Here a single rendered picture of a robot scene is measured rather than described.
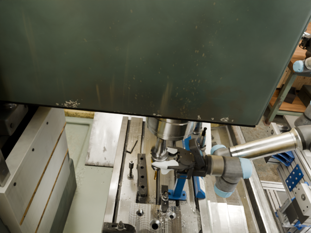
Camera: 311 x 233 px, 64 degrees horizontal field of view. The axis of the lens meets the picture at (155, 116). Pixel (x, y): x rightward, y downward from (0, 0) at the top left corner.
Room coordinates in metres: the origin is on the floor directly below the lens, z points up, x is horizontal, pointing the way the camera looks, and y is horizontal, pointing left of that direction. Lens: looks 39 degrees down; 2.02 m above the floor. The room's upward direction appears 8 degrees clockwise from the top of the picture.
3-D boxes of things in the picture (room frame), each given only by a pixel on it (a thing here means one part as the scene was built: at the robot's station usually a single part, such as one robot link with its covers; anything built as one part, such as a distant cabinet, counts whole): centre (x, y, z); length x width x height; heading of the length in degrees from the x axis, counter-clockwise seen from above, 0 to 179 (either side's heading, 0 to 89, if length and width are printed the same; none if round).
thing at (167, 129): (0.61, -0.05, 1.56); 0.16 x 0.16 x 0.12
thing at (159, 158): (0.61, -0.03, 1.36); 0.06 x 0.06 x 0.03
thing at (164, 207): (0.66, -0.10, 0.97); 0.13 x 0.03 x 0.15; 4
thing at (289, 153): (1.20, -0.88, 0.86); 0.09 x 0.09 x 0.09; 3
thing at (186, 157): (0.62, -0.16, 1.31); 0.12 x 0.08 x 0.09; 94
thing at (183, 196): (0.75, -0.17, 1.05); 0.10 x 0.05 x 0.30; 94
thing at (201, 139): (0.81, -0.22, 1.26); 0.04 x 0.04 x 0.07
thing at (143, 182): (0.82, 0.02, 0.93); 0.26 x 0.05 x 0.06; 9
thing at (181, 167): (0.58, -0.11, 1.34); 0.09 x 0.05 x 0.02; 108
